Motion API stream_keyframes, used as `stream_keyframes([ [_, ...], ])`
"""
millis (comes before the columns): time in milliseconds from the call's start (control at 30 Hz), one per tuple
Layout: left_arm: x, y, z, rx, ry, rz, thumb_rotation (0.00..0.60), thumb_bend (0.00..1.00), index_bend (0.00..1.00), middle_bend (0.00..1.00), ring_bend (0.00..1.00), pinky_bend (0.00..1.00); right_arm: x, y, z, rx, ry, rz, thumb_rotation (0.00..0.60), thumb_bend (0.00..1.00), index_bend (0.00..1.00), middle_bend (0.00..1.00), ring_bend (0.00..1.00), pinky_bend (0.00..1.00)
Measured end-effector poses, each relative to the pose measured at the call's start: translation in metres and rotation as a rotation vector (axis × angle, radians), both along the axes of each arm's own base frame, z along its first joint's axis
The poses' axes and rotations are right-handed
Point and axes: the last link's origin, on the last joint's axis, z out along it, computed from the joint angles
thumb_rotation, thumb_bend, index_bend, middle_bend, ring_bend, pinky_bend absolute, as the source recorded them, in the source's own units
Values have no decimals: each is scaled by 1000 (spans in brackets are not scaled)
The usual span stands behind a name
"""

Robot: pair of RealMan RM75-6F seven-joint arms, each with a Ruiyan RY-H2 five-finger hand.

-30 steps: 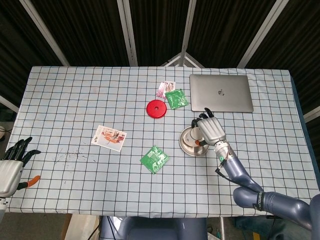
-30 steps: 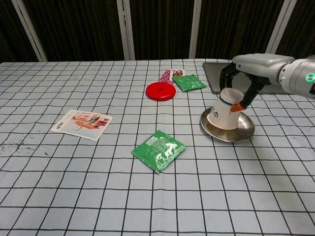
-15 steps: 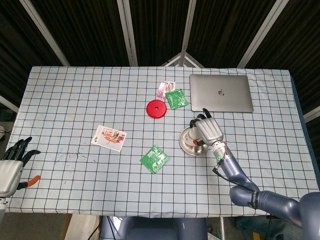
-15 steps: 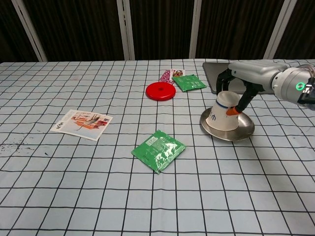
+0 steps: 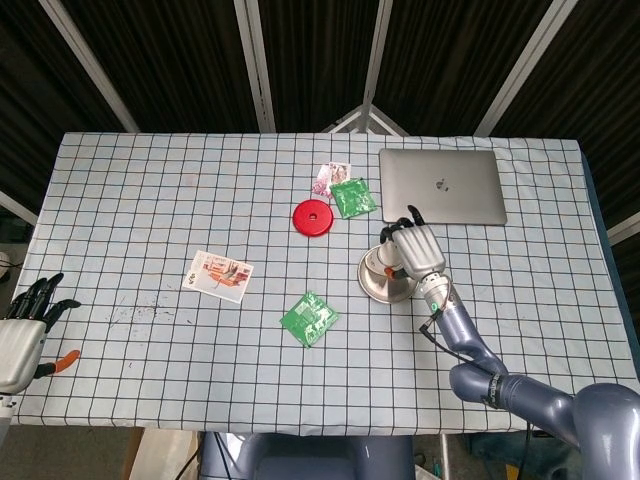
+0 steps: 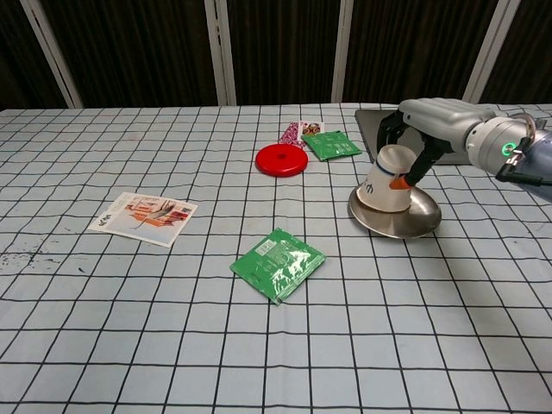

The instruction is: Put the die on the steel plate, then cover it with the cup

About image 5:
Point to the green foil packet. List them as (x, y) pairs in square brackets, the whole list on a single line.
[(308, 320), (354, 198)]

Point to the white postcard with orange print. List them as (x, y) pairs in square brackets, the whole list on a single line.
[(217, 276)]

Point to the round metal plate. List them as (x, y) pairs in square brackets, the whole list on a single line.
[(385, 289)]

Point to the white metal table leg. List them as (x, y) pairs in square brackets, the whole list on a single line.
[(443, 457)]

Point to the pink small packet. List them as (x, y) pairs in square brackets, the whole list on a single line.
[(331, 175)]

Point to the brown cardboard box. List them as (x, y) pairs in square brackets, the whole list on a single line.
[(160, 457)]

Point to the grey closed laptop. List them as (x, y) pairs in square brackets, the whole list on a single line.
[(442, 186)]

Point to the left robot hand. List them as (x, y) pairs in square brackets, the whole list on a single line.
[(17, 350)]

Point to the red round disc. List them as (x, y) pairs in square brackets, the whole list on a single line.
[(313, 218)]

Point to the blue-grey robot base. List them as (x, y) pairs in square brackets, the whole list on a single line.
[(310, 457)]

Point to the light blue checkered tablecloth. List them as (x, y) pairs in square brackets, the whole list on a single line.
[(150, 200)]

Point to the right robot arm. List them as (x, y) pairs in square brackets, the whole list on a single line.
[(525, 390)]

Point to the white triangular frame bracket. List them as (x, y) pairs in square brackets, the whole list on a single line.
[(387, 122)]

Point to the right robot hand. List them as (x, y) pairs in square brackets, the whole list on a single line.
[(417, 250)]

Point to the white metal frame beam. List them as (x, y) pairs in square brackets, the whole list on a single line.
[(90, 65), (257, 65), (522, 65), (377, 50)]

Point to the white paper cup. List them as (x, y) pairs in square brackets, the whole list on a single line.
[(384, 257)]

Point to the dark blue cloth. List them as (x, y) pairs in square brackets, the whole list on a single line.
[(495, 452)]

